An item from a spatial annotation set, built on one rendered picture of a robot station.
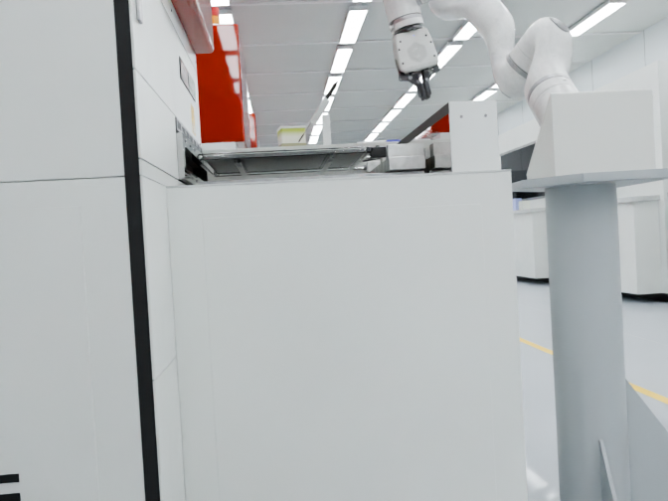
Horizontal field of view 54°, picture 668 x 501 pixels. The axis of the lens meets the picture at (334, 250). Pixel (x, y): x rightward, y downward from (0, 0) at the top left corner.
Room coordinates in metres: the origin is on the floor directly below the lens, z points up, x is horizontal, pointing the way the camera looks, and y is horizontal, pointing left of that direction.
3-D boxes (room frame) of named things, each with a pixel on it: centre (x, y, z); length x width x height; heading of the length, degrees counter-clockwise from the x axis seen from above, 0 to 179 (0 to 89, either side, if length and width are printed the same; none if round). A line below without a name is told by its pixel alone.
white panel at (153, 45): (1.37, 0.32, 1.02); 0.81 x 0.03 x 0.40; 5
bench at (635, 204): (6.34, -2.95, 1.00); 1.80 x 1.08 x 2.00; 5
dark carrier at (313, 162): (1.58, 0.11, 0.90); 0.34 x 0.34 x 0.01; 5
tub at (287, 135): (1.90, 0.10, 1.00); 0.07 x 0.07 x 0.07; 13
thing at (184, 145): (1.54, 0.32, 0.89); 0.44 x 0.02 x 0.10; 5
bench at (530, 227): (8.54, -2.77, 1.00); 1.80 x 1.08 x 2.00; 5
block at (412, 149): (1.46, -0.17, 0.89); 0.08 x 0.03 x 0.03; 95
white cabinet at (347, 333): (1.66, 0.01, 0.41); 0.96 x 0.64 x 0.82; 5
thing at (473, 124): (1.54, -0.26, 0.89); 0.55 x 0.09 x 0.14; 5
